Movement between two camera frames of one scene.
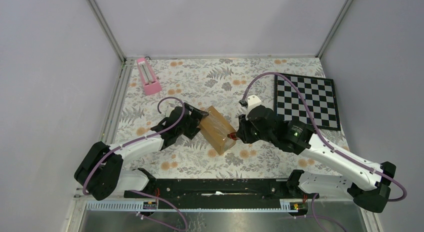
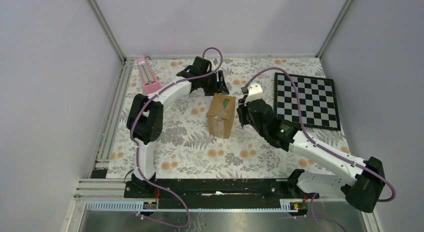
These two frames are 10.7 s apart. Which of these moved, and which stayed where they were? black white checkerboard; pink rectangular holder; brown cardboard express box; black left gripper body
Moved: brown cardboard express box; black left gripper body
Stayed: pink rectangular holder; black white checkerboard
